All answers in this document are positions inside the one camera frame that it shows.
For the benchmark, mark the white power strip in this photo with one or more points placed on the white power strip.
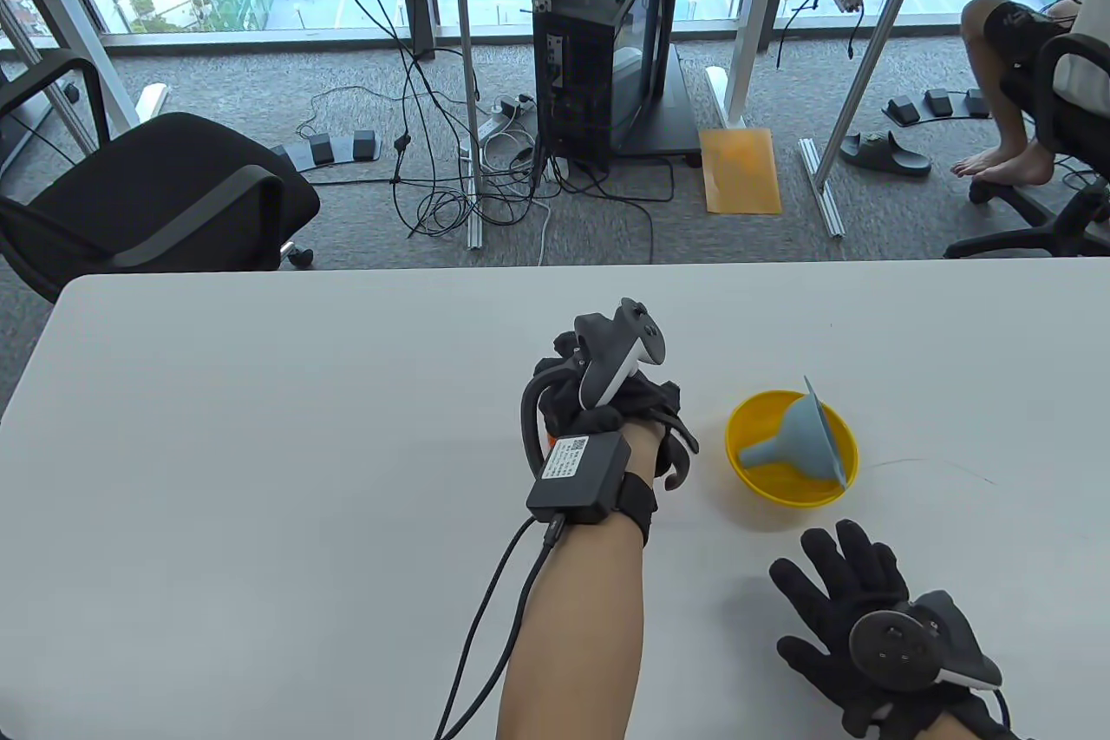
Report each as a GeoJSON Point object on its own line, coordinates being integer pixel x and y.
{"type": "Point", "coordinates": [501, 115]}

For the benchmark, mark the yellow-brown envelope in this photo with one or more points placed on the yellow-brown envelope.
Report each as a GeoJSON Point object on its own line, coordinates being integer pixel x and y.
{"type": "Point", "coordinates": [737, 172]}

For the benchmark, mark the black computer tower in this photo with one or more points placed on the black computer tower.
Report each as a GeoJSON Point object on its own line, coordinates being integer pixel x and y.
{"type": "Point", "coordinates": [572, 81]}

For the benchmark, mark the person's right hand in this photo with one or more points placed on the person's right hand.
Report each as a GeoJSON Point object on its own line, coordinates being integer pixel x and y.
{"type": "Point", "coordinates": [854, 575]}

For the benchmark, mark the grey foot pedal board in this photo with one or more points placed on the grey foot pedal board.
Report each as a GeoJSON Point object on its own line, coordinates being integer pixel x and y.
{"type": "Point", "coordinates": [325, 150]}
{"type": "Point", "coordinates": [906, 111]}

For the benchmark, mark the grey-blue funnel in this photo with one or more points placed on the grey-blue funnel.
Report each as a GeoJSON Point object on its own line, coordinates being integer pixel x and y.
{"type": "Point", "coordinates": [798, 428]}

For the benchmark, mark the black slipper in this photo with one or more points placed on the black slipper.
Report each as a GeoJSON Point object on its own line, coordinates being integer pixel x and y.
{"type": "Point", "coordinates": [884, 154]}

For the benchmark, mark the person's left forearm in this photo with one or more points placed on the person's left forearm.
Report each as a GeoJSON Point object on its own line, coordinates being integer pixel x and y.
{"type": "Point", "coordinates": [581, 618]}

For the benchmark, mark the black office chair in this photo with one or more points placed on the black office chair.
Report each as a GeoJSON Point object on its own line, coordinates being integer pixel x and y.
{"type": "Point", "coordinates": [1023, 237]}
{"type": "Point", "coordinates": [173, 185]}

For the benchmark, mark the yellow bowl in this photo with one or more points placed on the yellow bowl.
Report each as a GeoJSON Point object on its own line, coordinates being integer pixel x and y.
{"type": "Point", "coordinates": [798, 488]}

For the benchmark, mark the person's left hand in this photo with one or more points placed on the person's left hand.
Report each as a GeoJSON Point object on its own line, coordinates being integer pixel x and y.
{"type": "Point", "coordinates": [559, 402]}

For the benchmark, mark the person's right forearm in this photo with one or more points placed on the person's right forearm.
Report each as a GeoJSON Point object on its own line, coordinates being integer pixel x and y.
{"type": "Point", "coordinates": [950, 730]}

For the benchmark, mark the black white controller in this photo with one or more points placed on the black white controller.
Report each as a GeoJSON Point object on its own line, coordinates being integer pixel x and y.
{"type": "Point", "coordinates": [611, 350]}
{"type": "Point", "coordinates": [889, 640]}

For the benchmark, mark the black wrist box white label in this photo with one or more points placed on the black wrist box white label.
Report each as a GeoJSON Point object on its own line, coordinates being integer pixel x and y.
{"type": "Point", "coordinates": [577, 475]}

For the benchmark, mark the black floor stand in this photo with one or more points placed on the black floor stand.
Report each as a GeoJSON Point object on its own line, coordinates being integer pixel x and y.
{"type": "Point", "coordinates": [681, 115]}

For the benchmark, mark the orange hot water kettle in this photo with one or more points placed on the orange hot water kettle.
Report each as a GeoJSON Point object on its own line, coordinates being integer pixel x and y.
{"type": "Point", "coordinates": [675, 481]}

